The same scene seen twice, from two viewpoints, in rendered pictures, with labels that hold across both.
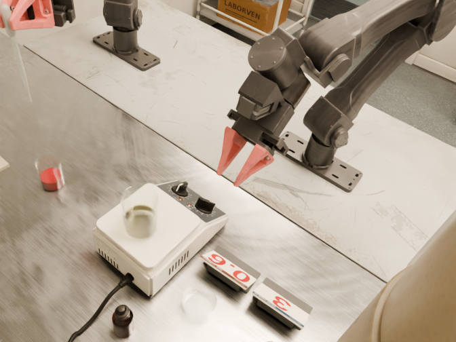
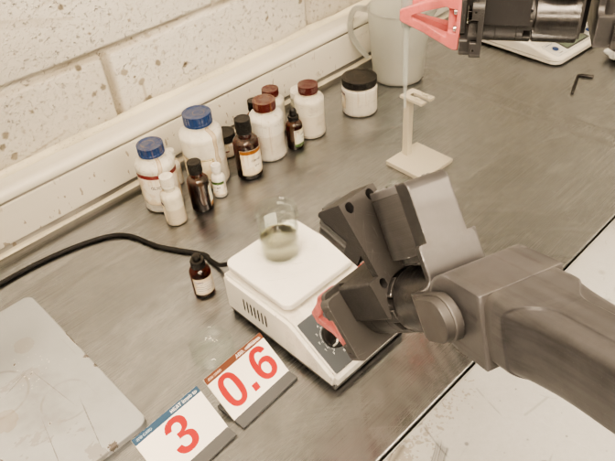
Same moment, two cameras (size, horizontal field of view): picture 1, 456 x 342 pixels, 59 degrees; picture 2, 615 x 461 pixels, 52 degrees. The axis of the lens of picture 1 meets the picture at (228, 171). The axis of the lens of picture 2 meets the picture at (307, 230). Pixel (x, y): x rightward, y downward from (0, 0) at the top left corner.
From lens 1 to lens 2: 73 cm
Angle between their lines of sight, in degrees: 73
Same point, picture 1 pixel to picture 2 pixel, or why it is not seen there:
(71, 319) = (224, 252)
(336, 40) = (474, 275)
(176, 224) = (281, 283)
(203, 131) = not seen: hidden behind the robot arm
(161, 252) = (243, 270)
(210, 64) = not seen: outside the picture
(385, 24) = (583, 379)
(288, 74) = (388, 235)
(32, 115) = (520, 182)
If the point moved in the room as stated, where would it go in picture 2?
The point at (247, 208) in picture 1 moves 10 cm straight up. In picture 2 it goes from (369, 425) to (368, 370)
